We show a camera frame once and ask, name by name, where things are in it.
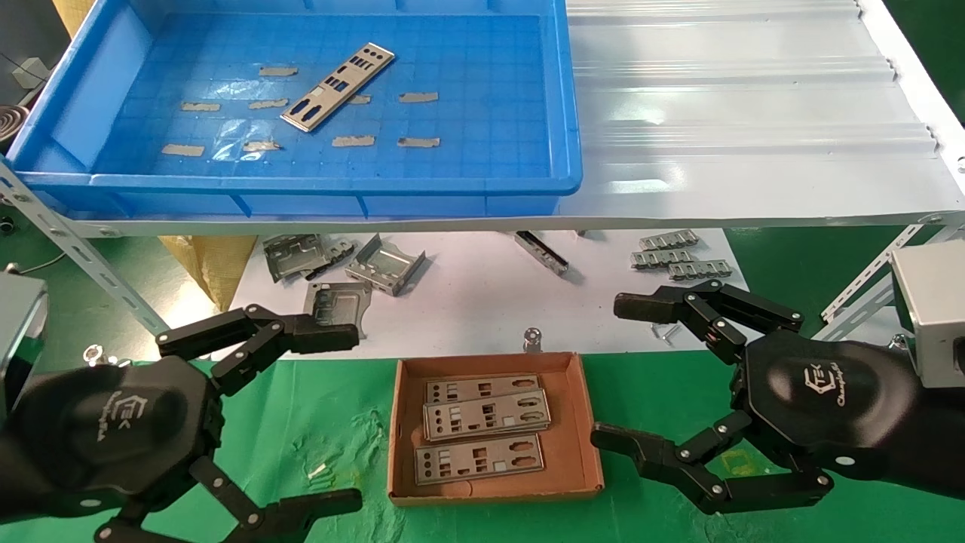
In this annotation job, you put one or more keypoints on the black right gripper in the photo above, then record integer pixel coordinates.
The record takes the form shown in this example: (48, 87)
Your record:
(829, 407)

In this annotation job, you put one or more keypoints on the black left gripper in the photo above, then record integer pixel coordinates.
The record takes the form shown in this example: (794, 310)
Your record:
(113, 430)

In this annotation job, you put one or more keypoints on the metal IO shield plate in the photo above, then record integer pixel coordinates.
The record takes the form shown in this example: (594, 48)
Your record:
(503, 386)
(329, 96)
(497, 427)
(497, 469)

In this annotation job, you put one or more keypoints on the brown cardboard box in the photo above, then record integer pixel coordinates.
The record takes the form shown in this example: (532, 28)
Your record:
(582, 452)

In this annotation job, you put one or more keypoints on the blue plastic tray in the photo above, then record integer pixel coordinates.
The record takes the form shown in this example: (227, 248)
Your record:
(490, 113)

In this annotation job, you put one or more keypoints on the small white box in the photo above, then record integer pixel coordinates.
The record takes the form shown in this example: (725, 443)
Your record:
(30, 72)

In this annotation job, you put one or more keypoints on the tan cardboard piece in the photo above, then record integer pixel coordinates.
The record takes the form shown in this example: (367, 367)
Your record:
(71, 11)

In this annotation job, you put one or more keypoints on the green table cloth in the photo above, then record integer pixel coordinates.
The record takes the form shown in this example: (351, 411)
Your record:
(317, 407)

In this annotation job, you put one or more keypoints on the small white scrap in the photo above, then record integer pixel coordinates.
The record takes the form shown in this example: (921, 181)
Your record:
(318, 470)

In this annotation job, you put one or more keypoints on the small perforated metal strip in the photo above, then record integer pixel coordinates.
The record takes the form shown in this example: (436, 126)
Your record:
(663, 259)
(701, 269)
(669, 240)

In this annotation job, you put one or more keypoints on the flat slotted metal plate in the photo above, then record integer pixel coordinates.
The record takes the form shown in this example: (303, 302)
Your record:
(343, 298)

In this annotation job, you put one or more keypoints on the yellow woven bag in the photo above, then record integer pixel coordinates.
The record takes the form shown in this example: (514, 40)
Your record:
(211, 264)

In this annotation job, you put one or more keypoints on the silver nut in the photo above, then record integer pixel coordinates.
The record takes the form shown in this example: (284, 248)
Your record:
(94, 353)

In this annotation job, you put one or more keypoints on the small grey metal part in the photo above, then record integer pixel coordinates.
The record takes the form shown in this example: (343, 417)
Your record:
(341, 247)

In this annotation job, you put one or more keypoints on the grey slotted angle bar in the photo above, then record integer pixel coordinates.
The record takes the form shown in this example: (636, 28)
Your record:
(874, 271)
(75, 245)

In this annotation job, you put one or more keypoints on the white paper sheet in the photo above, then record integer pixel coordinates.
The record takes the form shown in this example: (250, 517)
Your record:
(467, 302)

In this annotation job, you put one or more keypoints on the grey tape strip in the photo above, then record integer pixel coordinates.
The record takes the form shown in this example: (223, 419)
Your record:
(261, 145)
(268, 103)
(362, 99)
(278, 72)
(418, 97)
(183, 150)
(353, 141)
(200, 106)
(418, 141)

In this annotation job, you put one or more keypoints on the white corrugated shelf board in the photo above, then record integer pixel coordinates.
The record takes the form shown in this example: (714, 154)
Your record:
(754, 113)

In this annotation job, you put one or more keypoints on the clear tape patch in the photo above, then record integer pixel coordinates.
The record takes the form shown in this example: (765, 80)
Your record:
(226, 89)

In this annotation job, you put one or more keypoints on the folded grey metal bracket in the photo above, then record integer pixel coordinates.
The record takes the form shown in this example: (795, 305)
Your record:
(294, 256)

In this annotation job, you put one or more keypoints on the U-shaped metal bracket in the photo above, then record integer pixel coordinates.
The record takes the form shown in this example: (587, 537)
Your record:
(386, 265)

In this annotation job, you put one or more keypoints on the narrow metal rail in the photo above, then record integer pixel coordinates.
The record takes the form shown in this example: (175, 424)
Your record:
(541, 251)

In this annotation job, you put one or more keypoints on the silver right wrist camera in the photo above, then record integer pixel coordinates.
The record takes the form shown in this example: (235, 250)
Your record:
(935, 317)

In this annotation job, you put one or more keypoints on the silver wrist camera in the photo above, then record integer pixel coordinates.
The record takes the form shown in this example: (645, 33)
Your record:
(19, 332)
(935, 317)

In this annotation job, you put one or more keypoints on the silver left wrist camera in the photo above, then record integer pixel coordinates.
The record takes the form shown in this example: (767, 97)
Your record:
(19, 332)

